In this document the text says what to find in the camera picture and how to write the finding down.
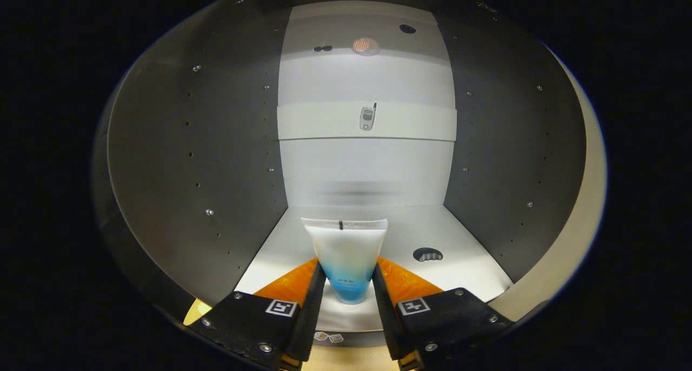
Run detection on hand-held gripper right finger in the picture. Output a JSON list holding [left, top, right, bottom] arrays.
[[371, 256, 514, 370]]

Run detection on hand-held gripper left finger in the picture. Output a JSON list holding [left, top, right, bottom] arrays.
[[187, 257, 327, 370]]

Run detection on blue and white tube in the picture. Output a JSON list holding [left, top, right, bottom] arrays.
[[301, 217, 389, 306]]

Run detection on white cabinet shelf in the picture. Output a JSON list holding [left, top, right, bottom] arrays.
[[234, 205, 514, 333], [277, 101, 458, 142]]

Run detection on dark grey cabinet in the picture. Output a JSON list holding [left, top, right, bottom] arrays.
[[92, 0, 588, 351]]

